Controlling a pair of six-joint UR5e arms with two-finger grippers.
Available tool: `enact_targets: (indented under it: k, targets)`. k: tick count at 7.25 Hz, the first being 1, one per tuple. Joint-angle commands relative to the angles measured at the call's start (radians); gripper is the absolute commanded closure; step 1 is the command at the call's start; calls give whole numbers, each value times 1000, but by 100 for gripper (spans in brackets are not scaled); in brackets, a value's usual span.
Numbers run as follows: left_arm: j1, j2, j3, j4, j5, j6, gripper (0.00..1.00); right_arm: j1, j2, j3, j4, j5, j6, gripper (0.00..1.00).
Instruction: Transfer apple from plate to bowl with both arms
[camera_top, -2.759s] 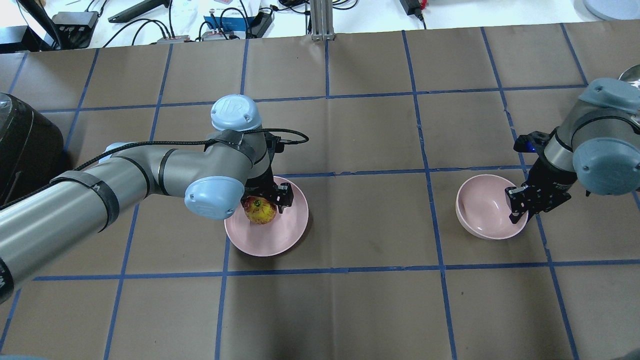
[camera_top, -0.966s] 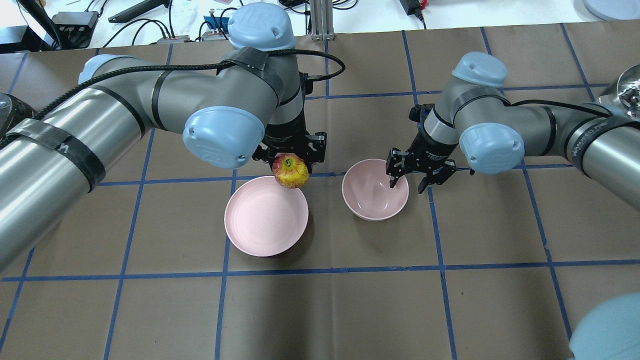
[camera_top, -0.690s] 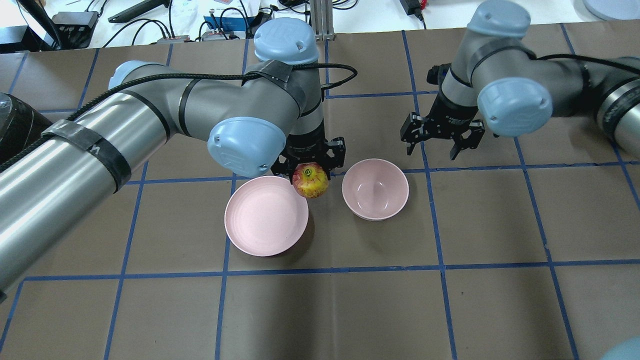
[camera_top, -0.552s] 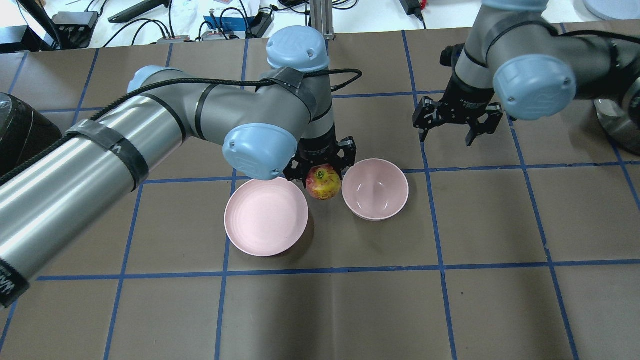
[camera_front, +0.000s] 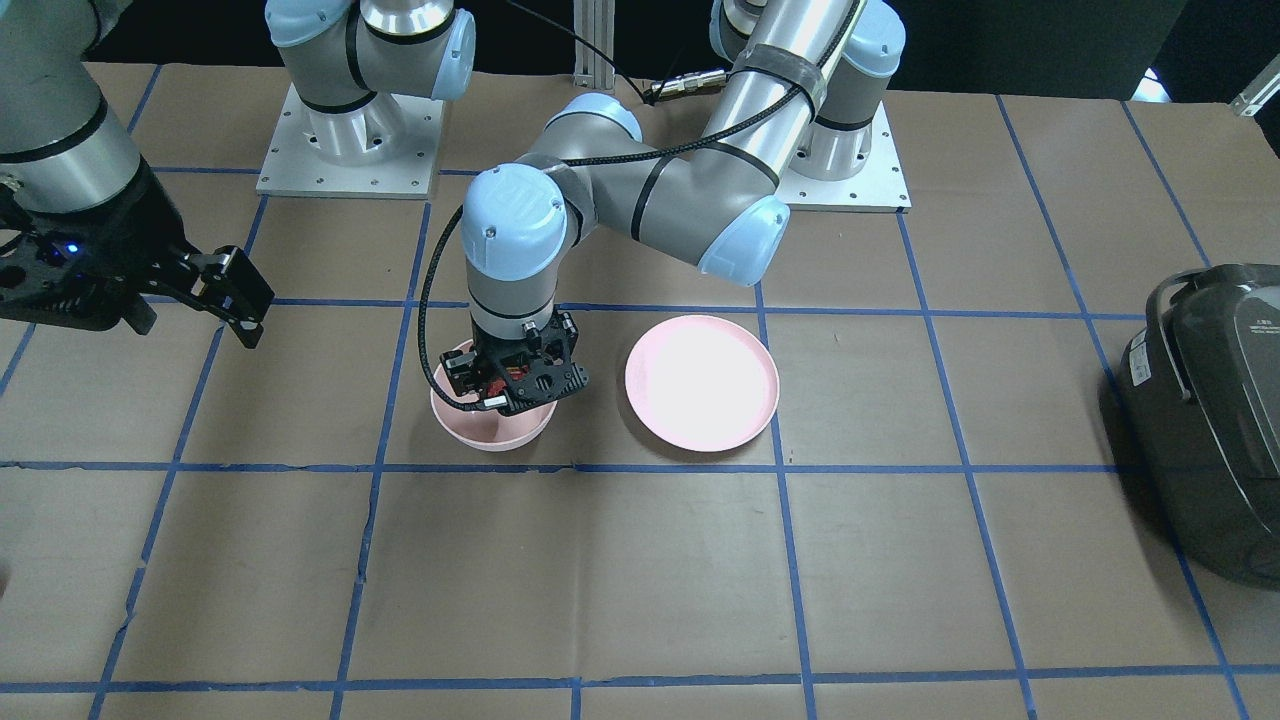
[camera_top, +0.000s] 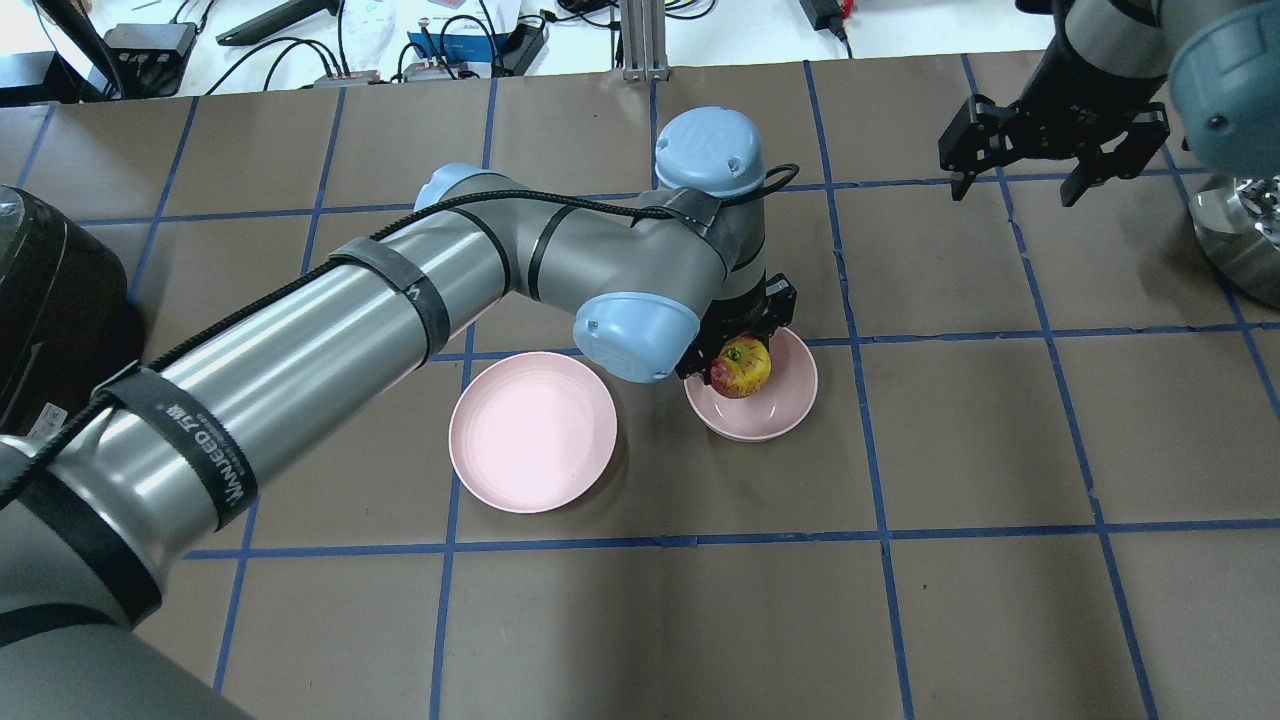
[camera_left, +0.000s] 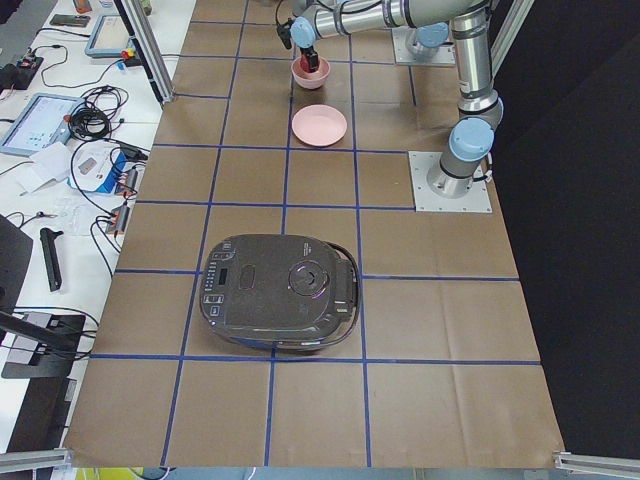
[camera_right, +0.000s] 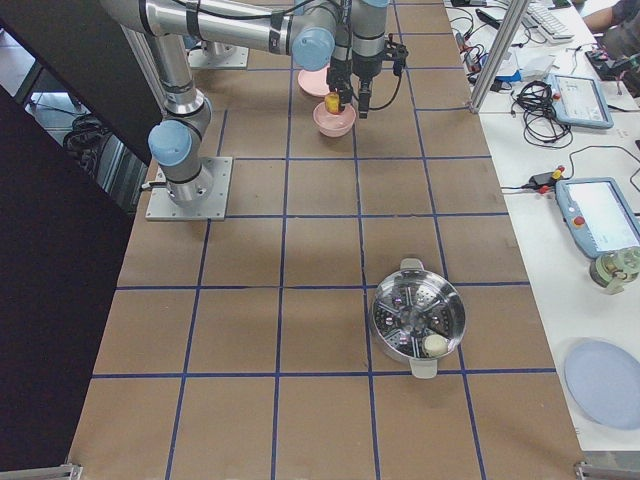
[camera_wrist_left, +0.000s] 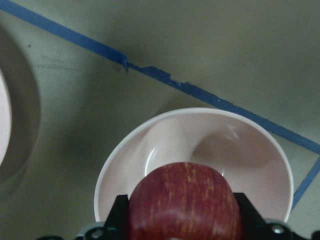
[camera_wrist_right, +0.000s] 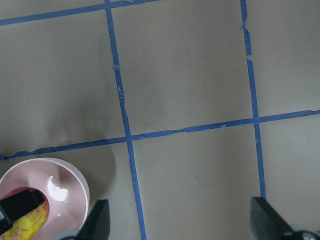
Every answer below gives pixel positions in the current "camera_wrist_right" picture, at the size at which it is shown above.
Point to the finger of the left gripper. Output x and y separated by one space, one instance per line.
18 205

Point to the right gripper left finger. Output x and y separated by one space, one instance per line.
95 227

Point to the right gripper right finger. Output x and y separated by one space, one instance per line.
267 224

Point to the red yellow apple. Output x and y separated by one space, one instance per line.
28 226

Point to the pink bowl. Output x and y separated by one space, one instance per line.
64 186

